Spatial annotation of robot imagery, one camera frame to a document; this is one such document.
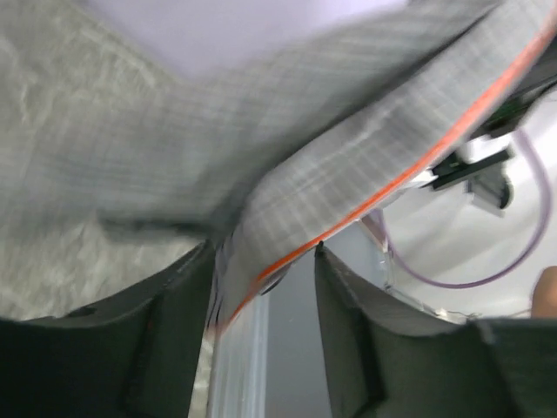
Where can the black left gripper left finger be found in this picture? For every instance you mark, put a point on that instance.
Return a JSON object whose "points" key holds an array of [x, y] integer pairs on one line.
{"points": [[134, 354]]}

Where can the grey striped boxer underwear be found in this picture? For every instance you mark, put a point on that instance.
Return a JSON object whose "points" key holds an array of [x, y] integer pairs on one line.
{"points": [[107, 158]]}

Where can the aluminium mounting rail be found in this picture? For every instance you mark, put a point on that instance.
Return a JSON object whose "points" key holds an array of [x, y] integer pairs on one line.
{"points": [[269, 362]]}

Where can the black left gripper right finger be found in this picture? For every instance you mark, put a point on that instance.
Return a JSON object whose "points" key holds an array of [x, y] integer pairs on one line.
{"points": [[384, 358]]}

